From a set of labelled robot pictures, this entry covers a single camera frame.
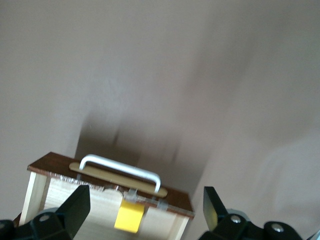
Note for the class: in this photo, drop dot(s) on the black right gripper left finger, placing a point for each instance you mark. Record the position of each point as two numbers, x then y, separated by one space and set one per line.
70 212

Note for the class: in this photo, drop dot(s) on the yellow block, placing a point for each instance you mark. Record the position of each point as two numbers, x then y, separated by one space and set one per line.
128 217

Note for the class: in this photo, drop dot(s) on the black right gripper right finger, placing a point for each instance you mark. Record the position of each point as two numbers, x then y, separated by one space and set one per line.
212 212

